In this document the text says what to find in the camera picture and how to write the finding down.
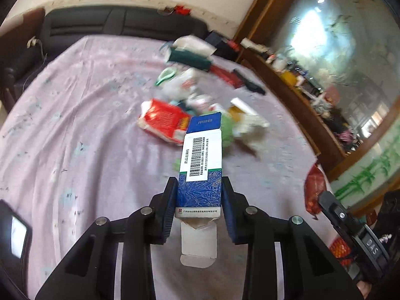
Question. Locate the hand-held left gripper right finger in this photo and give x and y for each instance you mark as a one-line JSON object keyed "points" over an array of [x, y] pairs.
{"points": [[229, 215]]}

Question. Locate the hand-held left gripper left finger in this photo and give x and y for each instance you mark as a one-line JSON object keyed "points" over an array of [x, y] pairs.
{"points": [[171, 209]]}

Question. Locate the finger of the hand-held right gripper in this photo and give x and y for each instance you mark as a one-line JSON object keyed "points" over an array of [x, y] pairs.
{"points": [[336, 212]]}

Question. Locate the red plastic basket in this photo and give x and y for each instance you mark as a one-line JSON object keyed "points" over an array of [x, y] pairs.
{"points": [[340, 250]]}

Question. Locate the blue white medicine box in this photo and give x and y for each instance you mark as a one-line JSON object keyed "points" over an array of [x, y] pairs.
{"points": [[203, 150]]}

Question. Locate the person's right hand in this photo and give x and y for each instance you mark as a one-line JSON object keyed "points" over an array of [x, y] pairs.
{"points": [[364, 289]]}

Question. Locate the red chip bag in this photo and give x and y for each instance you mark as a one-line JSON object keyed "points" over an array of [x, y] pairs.
{"points": [[314, 187]]}

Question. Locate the dark cloth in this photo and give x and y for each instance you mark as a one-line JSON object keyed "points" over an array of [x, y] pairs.
{"points": [[390, 215]]}

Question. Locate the green packet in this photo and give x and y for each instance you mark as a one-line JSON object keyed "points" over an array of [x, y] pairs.
{"points": [[227, 129]]}

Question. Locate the crumpled white tissue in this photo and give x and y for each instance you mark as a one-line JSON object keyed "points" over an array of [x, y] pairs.
{"points": [[253, 129]]}

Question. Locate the red snack packet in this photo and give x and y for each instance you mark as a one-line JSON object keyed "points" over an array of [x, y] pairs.
{"points": [[162, 118]]}

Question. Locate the orange packet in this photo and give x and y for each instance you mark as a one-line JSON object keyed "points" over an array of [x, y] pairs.
{"points": [[236, 114]]}

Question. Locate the white flat box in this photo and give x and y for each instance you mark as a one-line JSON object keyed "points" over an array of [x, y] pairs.
{"points": [[245, 106]]}

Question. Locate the purple printed tablecloth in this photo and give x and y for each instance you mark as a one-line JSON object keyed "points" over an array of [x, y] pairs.
{"points": [[78, 131]]}

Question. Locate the white plastic bag red label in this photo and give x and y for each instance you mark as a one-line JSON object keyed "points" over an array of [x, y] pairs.
{"points": [[182, 82]]}

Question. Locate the black flat item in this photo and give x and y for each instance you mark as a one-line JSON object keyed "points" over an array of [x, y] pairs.
{"points": [[254, 87]]}

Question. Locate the green white wrapper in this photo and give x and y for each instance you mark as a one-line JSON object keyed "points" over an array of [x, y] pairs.
{"points": [[165, 75]]}

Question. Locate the cluttered wooden sideboard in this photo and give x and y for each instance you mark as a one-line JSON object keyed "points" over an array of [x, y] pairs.
{"points": [[300, 78]]}

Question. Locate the red black box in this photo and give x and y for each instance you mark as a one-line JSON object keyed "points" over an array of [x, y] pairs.
{"points": [[228, 75]]}

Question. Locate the dark green box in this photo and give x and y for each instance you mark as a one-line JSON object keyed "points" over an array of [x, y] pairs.
{"points": [[187, 58]]}

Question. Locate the black smartphone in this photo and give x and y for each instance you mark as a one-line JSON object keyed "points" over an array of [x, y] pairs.
{"points": [[12, 240]]}

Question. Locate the white tissue pack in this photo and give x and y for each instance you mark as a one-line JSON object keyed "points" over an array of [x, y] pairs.
{"points": [[195, 44]]}

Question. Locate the dark blue box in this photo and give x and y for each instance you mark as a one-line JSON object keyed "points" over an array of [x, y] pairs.
{"points": [[220, 43]]}

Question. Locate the red knot ornament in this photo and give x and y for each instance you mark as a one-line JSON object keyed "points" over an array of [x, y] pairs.
{"points": [[182, 9]]}

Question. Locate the black sofa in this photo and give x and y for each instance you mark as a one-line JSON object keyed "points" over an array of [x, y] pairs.
{"points": [[93, 22]]}

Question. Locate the wooden partition with frosted glass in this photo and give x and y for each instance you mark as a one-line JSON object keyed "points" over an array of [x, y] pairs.
{"points": [[256, 12]]}

